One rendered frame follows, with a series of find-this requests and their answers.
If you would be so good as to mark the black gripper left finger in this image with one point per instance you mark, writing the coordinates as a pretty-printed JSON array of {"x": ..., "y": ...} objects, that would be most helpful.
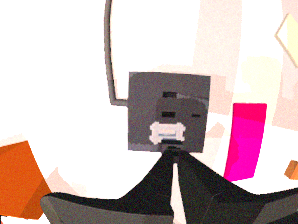
[{"x": 148, "y": 202}]

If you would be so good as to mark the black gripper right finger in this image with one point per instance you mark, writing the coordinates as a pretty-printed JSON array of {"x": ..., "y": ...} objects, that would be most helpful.
[{"x": 209, "y": 198}]

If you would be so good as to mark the magenta rectangular block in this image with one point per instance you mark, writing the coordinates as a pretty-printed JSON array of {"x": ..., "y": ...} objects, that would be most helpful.
[{"x": 247, "y": 124}]

